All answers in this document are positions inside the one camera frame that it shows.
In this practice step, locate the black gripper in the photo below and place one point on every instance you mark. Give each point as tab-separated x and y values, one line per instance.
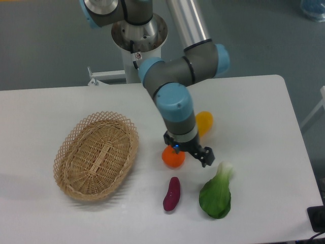
204	154

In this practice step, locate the orange fruit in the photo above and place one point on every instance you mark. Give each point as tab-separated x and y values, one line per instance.
171	158

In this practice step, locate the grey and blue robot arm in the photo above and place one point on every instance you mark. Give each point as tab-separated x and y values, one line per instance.
167	82

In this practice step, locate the yellow mango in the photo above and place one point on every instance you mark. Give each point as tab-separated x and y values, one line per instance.
204	121

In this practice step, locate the purple sweet potato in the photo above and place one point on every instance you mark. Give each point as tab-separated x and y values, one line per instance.
173	194

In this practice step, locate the green bok choy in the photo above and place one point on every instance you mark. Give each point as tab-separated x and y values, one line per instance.
215	196

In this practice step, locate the woven wicker basket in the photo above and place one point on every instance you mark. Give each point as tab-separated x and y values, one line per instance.
96	156

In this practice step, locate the black device at edge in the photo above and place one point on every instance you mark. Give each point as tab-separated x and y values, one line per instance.
316	217

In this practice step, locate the white metal base frame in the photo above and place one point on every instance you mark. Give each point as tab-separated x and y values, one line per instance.
107	77

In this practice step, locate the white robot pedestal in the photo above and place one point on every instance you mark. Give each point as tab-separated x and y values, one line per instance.
139	43

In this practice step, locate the white frame at right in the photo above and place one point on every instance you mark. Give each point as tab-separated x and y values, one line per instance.
314	114

